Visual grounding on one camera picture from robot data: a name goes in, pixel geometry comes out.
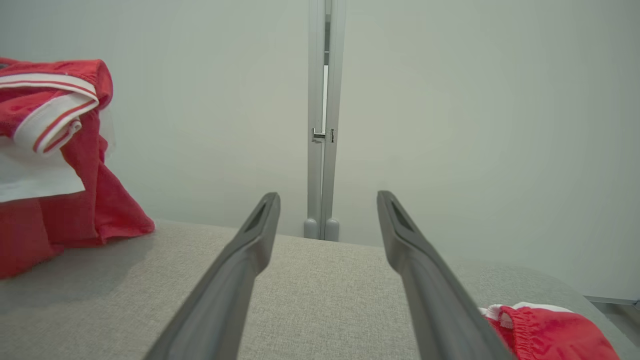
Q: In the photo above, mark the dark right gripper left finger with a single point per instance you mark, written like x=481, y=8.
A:
x=220, y=300

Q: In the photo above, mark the red white basketball jersey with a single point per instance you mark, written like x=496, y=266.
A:
x=50, y=220

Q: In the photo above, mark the grey partition base rail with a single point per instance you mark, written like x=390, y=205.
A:
x=612, y=300

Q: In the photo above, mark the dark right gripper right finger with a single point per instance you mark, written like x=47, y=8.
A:
x=440, y=310

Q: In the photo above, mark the grey partition post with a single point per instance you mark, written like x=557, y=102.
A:
x=315, y=75
x=337, y=75

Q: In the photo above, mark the red shorts with white trim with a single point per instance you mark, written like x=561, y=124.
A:
x=555, y=335

